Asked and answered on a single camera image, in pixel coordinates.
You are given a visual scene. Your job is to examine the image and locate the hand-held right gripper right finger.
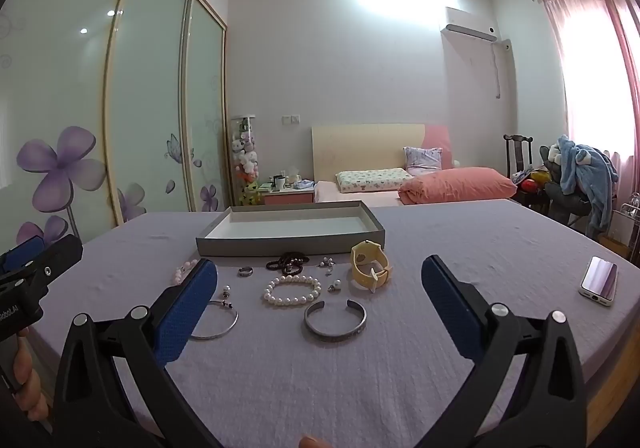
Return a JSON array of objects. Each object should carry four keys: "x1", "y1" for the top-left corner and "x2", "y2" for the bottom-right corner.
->
[{"x1": 415, "y1": 255, "x2": 588, "y2": 448}]

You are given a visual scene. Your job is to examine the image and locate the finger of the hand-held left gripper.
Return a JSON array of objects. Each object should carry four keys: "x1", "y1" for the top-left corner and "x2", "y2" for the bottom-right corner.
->
[
  {"x1": 10, "y1": 234, "x2": 84, "y2": 300},
  {"x1": 0, "y1": 237, "x2": 46, "y2": 275}
]

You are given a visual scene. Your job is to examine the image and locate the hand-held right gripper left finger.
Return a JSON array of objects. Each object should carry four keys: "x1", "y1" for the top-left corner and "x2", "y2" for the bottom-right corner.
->
[{"x1": 52, "y1": 258, "x2": 223, "y2": 448}]

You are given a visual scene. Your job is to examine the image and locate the pink bead bracelet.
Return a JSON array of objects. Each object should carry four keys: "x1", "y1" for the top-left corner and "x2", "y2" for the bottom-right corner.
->
[{"x1": 172, "y1": 258, "x2": 201, "y2": 285}]

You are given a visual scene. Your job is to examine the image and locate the thin silver bangle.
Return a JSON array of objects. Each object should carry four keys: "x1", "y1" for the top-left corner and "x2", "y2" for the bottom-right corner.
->
[{"x1": 189, "y1": 299, "x2": 239, "y2": 341}]

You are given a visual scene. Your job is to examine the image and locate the yellow wrist watch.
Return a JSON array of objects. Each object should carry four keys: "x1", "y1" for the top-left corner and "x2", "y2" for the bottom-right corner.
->
[{"x1": 349, "y1": 239, "x2": 394, "y2": 292}]

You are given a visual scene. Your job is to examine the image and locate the grey shallow box tray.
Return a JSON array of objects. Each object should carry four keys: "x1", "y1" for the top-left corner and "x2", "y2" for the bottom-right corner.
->
[{"x1": 196, "y1": 201, "x2": 386, "y2": 257}]

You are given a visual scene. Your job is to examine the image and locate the silver cuff bracelet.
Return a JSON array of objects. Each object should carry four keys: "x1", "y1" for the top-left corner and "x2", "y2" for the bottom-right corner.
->
[{"x1": 303, "y1": 299, "x2": 368, "y2": 342}]

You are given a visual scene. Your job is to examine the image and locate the person's left hand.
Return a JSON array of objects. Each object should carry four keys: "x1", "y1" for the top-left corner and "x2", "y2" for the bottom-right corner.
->
[{"x1": 0, "y1": 333, "x2": 51, "y2": 423}]

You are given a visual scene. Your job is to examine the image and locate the purple bed sheet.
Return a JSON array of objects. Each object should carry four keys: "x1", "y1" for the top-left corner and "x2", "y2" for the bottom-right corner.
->
[{"x1": 30, "y1": 198, "x2": 640, "y2": 448}]

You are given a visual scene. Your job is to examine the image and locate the folded pink quilt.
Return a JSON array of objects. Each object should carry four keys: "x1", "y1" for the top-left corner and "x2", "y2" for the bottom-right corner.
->
[{"x1": 398, "y1": 167, "x2": 518, "y2": 205}]

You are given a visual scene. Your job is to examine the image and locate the green and yellow plush toy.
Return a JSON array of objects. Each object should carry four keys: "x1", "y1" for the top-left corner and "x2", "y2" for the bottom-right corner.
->
[{"x1": 239, "y1": 181, "x2": 264, "y2": 206}]

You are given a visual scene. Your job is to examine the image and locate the patterned white pillow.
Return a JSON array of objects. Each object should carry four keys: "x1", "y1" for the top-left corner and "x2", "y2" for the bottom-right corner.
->
[{"x1": 335, "y1": 168, "x2": 415, "y2": 193}]

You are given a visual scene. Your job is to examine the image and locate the smartphone with white case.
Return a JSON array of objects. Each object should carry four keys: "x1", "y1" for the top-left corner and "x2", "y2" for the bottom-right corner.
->
[{"x1": 579, "y1": 255, "x2": 619, "y2": 309}]

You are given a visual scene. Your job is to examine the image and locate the pink and cream nightstand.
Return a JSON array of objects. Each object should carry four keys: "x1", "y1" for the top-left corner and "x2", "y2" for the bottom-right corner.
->
[{"x1": 263, "y1": 181, "x2": 316, "y2": 205}]

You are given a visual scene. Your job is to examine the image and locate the small lilac pillow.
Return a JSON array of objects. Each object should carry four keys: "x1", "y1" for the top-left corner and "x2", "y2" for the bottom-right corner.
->
[{"x1": 403, "y1": 147, "x2": 443, "y2": 175}]

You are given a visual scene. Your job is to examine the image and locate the red and yellow toys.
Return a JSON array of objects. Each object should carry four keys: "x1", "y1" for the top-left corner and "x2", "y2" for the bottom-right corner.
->
[{"x1": 520, "y1": 168, "x2": 551, "y2": 195}]

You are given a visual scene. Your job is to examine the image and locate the grey chair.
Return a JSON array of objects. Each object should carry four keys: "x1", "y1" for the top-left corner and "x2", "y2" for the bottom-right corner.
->
[{"x1": 540, "y1": 145, "x2": 601, "y2": 234}]

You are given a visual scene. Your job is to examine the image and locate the clear tube of plush toys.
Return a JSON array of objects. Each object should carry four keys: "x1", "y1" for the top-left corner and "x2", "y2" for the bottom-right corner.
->
[{"x1": 230, "y1": 114, "x2": 263, "y2": 189}]

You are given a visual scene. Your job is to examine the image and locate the dark wooden chair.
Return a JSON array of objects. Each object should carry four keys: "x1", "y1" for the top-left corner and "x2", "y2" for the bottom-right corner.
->
[{"x1": 502, "y1": 133, "x2": 533, "y2": 204}]

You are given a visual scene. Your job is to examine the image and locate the bed with pink sheet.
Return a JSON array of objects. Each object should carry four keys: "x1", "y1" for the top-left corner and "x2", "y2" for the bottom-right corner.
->
[{"x1": 313, "y1": 181, "x2": 406, "y2": 206}]

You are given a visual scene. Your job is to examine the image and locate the cream and pink headboard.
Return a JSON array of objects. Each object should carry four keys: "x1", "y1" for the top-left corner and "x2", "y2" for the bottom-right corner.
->
[{"x1": 311, "y1": 123, "x2": 457, "y2": 181}]

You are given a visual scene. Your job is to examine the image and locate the floral sliding door wardrobe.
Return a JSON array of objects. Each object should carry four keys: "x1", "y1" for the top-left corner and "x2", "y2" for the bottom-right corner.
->
[{"x1": 0, "y1": 0, "x2": 228, "y2": 249}]

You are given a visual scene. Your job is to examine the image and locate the blue fleece clothing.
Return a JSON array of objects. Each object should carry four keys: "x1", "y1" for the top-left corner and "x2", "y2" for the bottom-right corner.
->
[{"x1": 555, "y1": 134, "x2": 621, "y2": 239}]

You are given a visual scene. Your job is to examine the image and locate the metal rack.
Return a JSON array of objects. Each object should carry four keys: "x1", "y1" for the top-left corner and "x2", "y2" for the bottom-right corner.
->
[{"x1": 617, "y1": 193, "x2": 640, "y2": 259}]

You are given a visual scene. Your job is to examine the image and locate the white air conditioner pipe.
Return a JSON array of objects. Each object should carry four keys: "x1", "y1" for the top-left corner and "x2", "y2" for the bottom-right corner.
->
[{"x1": 492, "y1": 38, "x2": 513, "y2": 99}]

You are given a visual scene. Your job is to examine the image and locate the white air conditioner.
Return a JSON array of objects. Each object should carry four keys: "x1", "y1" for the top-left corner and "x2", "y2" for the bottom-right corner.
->
[{"x1": 440, "y1": 7, "x2": 498, "y2": 40}]

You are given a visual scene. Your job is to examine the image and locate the pink curtain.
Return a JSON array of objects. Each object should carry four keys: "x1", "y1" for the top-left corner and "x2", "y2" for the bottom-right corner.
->
[{"x1": 542, "y1": 0, "x2": 640, "y2": 159}]

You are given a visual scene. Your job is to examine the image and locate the white pearl bracelet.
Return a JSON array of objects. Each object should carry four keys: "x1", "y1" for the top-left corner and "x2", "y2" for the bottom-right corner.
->
[{"x1": 261, "y1": 274, "x2": 322, "y2": 307}]

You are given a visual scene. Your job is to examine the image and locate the dark bead bracelet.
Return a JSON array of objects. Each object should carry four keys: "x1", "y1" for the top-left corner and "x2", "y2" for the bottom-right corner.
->
[{"x1": 266, "y1": 251, "x2": 312, "y2": 275}]

